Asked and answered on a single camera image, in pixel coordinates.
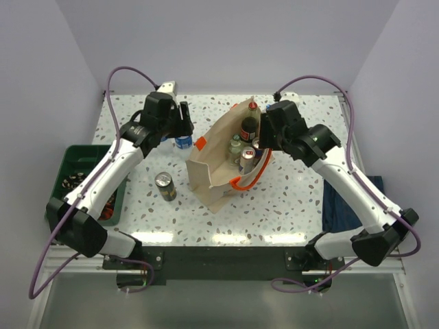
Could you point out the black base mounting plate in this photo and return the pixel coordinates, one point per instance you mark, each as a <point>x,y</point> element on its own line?
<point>234,263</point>

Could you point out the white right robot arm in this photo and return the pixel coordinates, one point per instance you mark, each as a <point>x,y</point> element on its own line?
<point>384,224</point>

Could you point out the clear green-cap glass bottle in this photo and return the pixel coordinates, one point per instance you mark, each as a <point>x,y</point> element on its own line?
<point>234,150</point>

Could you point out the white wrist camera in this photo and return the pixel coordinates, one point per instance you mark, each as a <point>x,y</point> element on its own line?
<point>291,96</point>
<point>170,88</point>

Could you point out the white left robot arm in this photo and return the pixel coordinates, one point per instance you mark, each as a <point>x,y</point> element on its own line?
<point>73,220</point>

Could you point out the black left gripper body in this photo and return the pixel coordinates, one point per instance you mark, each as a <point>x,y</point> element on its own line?
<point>171,126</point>

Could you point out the dark cola glass bottle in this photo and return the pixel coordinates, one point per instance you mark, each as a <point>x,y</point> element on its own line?
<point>250,123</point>

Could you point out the black gold drink can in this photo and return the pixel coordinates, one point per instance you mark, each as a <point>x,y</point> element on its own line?
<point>165,185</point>

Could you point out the beige canvas bag orange handles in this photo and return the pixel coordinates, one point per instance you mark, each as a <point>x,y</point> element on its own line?
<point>212,176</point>

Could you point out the silver blue energy can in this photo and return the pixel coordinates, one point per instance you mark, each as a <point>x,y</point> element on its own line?
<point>257,150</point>
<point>246,160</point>

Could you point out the green compartment tray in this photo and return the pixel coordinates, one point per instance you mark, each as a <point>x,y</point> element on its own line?
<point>76,165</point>

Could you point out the dark blue denim cloth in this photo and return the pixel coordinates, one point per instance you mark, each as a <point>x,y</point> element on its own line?
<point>337,215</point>

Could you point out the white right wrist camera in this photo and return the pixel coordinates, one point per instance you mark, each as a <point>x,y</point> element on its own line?
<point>291,96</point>

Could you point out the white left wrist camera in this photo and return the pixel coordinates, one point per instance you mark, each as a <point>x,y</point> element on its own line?
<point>170,88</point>

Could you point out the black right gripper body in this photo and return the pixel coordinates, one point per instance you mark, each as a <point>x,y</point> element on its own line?
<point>282,141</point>

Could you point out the blue label water bottle middle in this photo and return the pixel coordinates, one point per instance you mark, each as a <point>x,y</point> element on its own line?
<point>184,142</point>

